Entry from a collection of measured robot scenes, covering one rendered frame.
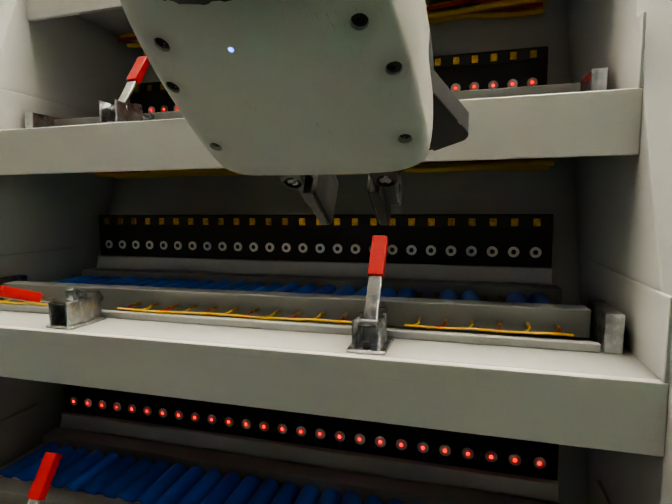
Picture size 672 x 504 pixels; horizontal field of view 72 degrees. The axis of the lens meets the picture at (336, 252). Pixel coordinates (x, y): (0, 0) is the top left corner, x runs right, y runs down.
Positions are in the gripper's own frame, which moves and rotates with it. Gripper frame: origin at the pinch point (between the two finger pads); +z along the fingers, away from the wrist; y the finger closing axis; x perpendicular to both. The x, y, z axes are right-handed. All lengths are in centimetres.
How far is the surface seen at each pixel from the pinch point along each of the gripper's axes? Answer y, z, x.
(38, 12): -41.0, 4.6, 26.9
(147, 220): -31.9, 21.2, 9.0
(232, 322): -12.6, 12.9, -5.3
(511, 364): 9.5, 9.7, -7.5
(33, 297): -26.1, 5.5, -6.3
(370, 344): 0.0, 10.6, -6.7
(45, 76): -42.8, 9.5, 22.3
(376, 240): -0.3, 10.1, 1.4
